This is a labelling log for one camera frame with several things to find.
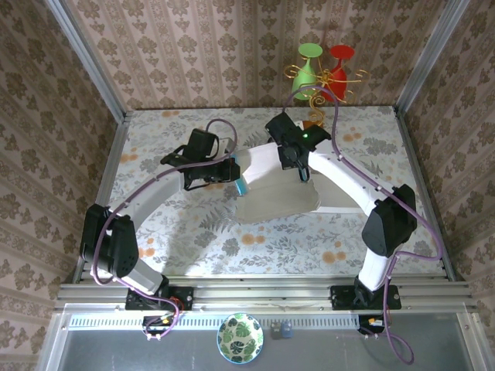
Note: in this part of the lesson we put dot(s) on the green plastic wine glass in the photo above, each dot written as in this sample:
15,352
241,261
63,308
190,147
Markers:
305,77

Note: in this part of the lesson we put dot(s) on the grey metal shelf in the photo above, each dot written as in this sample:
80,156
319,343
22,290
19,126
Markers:
116,351

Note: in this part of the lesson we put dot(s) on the red plastic wine glass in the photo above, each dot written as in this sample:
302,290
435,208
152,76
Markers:
342,52

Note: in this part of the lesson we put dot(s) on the aluminium table side rail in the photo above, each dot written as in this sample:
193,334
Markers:
113,154
415,154

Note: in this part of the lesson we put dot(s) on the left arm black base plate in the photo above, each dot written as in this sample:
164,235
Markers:
185,297

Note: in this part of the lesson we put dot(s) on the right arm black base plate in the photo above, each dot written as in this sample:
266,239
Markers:
340,297

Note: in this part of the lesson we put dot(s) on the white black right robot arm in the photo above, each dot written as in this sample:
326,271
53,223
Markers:
340,174

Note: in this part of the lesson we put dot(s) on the small dark grey object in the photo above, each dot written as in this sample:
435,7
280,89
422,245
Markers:
275,330

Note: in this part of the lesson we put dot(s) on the aluminium frame post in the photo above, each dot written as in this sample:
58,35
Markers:
429,58
88,58

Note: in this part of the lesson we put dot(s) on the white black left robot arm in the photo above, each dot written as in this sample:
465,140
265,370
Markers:
154,193

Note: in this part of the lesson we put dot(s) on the small blue grey object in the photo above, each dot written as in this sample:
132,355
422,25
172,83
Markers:
287,330

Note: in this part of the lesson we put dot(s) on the leaf pattern bowl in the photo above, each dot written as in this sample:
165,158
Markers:
239,338

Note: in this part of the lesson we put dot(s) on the long aluminium frame rail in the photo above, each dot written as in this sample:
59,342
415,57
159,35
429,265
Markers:
263,293

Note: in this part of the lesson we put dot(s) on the black power connector block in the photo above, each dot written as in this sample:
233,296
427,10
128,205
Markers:
156,324
367,324

